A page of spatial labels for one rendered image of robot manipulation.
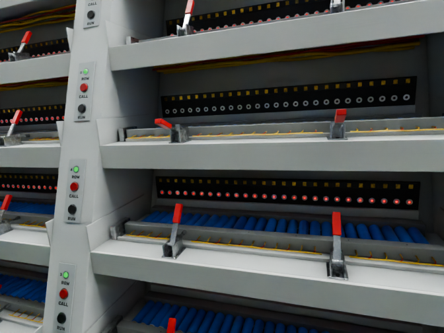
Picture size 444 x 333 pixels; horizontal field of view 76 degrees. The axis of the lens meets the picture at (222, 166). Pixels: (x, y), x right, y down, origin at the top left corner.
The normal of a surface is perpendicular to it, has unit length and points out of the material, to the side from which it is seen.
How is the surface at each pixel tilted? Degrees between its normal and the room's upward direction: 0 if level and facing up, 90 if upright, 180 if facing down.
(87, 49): 90
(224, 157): 109
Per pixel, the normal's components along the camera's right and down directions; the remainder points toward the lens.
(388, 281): -0.06, -0.98
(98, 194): 0.95, 0.00
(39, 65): -0.30, 0.22
